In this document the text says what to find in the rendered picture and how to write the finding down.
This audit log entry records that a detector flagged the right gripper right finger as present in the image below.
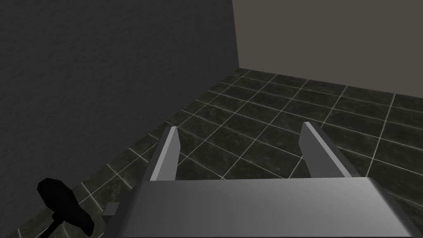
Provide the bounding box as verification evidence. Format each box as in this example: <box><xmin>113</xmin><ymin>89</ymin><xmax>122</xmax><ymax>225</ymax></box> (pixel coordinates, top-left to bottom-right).
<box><xmin>298</xmin><ymin>121</ymin><xmax>361</xmax><ymax>179</ymax></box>

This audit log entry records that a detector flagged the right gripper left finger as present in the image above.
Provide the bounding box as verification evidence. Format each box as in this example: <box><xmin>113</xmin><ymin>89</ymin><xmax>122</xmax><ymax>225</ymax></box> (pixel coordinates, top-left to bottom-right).
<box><xmin>143</xmin><ymin>126</ymin><xmax>181</xmax><ymax>182</ymax></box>

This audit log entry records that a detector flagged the black rounded stand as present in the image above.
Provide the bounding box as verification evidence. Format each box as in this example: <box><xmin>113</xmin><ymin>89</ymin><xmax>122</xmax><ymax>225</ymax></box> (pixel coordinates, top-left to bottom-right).
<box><xmin>36</xmin><ymin>177</ymin><xmax>95</xmax><ymax>238</ymax></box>

